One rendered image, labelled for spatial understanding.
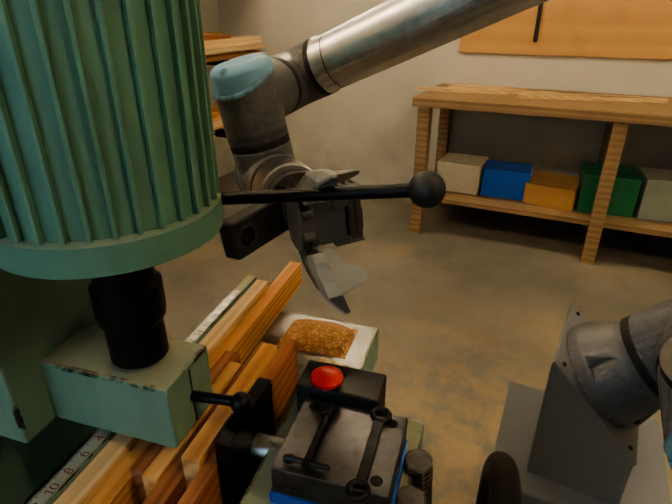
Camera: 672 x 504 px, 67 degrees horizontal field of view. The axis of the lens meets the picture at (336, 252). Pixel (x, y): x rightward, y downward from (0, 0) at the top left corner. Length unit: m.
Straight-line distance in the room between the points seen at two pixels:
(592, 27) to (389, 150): 1.49
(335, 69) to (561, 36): 2.82
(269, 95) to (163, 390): 0.43
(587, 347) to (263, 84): 0.67
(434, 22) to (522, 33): 2.83
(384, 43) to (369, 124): 3.15
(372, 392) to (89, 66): 0.34
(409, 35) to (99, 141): 0.50
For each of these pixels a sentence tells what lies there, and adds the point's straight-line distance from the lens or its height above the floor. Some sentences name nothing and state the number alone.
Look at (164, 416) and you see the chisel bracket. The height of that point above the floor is 1.00.
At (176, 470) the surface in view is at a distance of 0.52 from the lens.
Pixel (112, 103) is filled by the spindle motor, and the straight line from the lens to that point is 0.34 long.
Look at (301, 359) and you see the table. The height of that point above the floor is 0.90.
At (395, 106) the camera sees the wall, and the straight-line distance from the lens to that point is 3.80.
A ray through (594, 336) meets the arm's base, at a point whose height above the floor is 0.82.
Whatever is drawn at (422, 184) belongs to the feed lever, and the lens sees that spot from 0.46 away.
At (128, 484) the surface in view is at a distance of 0.54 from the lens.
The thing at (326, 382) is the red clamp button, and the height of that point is 1.02.
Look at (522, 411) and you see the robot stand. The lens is 1.20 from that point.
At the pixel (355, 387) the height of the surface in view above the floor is 1.01.
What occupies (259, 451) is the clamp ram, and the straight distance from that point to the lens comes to 0.51.
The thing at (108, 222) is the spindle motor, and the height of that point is 1.20.
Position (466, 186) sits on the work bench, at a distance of 3.30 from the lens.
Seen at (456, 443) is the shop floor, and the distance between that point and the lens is 1.86.
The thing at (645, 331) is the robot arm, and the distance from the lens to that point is 0.95.
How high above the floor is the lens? 1.33
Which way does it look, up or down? 26 degrees down
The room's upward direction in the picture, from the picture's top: straight up
